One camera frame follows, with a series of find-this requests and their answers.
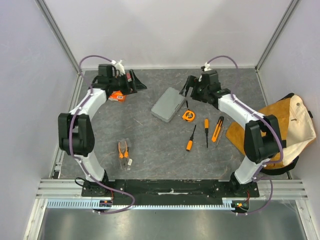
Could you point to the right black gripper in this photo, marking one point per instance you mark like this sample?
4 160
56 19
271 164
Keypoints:
193 86

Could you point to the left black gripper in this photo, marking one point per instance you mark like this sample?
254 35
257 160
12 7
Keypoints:
133 86

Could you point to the grey plastic tool case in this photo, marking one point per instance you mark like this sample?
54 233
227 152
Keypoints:
168 105

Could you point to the orange pliers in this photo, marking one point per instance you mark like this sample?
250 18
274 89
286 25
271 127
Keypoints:
125 160

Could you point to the orange handled large screwdriver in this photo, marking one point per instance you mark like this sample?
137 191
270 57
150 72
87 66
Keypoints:
190 141

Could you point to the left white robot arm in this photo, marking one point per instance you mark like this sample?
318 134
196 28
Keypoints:
75 132

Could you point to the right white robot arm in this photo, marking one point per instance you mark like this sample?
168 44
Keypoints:
262 136

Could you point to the tan canvas tool bag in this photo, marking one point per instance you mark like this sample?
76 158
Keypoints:
296 129

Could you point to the orange red cardboard box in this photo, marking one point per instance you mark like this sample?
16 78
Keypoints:
117 96

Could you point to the orange tape measure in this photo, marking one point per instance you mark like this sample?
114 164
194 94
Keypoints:
188 115

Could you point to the orange utility knife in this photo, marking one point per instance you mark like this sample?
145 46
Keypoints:
217 129

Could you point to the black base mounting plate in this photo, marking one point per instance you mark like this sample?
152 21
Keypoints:
168 192

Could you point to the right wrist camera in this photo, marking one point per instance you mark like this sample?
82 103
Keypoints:
208 75

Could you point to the orange handled small screwdriver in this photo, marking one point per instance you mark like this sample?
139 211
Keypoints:
206 129

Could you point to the aluminium frame rail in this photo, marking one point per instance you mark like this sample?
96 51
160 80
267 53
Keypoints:
277 189

